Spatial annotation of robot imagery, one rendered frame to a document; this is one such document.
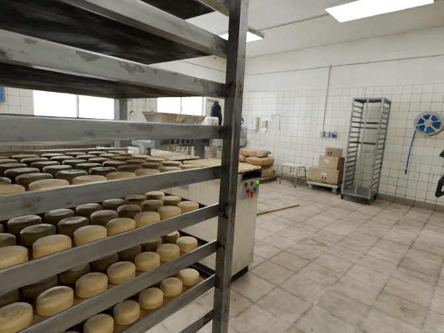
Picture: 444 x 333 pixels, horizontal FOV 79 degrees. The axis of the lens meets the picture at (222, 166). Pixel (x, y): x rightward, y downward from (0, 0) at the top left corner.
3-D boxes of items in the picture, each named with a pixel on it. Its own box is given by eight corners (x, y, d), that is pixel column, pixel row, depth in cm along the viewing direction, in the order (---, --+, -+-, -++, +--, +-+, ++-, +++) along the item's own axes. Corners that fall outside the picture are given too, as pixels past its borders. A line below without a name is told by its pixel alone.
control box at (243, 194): (238, 199, 202) (239, 181, 200) (255, 193, 221) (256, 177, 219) (242, 200, 200) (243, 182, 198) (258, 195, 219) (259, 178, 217)
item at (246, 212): (168, 257, 252) (171, 162, 238) (195, 245, 278) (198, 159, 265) (228, 288, 209) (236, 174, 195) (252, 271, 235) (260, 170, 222)
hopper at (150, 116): (141, 127, 244) (141, 111, 241) (186, 128, 287) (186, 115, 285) (161, 129, 226) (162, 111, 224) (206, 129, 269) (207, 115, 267)
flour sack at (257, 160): (260, 166, 588) (261, 158, 586) (244, 164, 614) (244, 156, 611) (275, 163, 644) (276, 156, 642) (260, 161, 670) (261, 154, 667)
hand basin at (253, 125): (256, 158, 714) (259, 117, 697) (247, 160, 687) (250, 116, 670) (228, 154, 781) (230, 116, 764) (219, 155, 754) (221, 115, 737)
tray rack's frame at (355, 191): (349, 191, 544) (361, 101, 516) (378, 197, 511) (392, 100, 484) (339, 197, 496) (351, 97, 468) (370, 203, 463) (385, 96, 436)
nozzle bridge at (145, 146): (131, 164, 244) (131, 127, 238) (189, 159, 300) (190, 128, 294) (154, 170, 224) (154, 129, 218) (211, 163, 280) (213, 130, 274)
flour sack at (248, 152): (236, 154, 649) (236, 148, 647) (246, 154, 683) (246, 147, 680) (263, 158, 607) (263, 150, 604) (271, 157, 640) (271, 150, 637)
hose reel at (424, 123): (434, 177, 459) (446, 111, 442) (433, 178, 447) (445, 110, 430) (406, 173, 487) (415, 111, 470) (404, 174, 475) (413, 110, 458)
